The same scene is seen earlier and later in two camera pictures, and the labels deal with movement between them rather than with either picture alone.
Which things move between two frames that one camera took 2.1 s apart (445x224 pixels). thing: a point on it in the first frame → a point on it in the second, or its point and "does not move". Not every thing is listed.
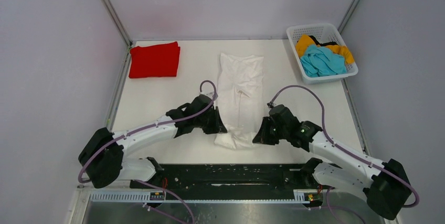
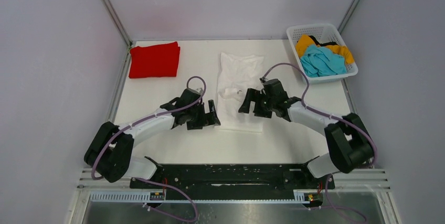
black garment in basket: [326, 43] does not move
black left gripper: [218, 126] → [210, 117]
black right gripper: [262, 137] → [252, 95]
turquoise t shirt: [321, 62] does not move
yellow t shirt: [304, 41] does not move
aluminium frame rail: [113, 14] does not move
